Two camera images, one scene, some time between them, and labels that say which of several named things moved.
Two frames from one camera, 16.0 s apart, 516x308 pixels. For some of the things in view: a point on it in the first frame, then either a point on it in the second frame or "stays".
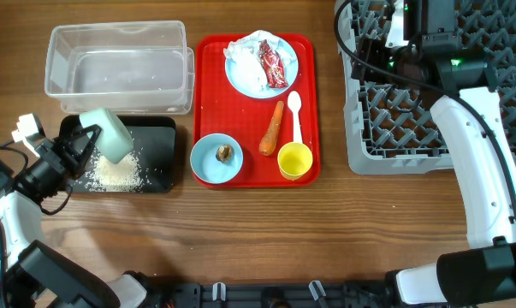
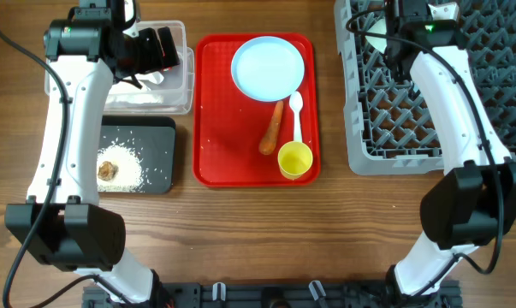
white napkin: (244, 59) → (125, 91)
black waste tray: (154, 151) stays
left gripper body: (62, 163) → (141, 54)
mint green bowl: (114, 143) → (379, 26)
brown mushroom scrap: (225, 153) → (107, 170)
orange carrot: (268, 141) stays
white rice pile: (105, 176) stays
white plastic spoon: (294, 104) stays
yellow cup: (294, 159) stays
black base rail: (269, 295) stays
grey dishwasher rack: (388, 129) stays
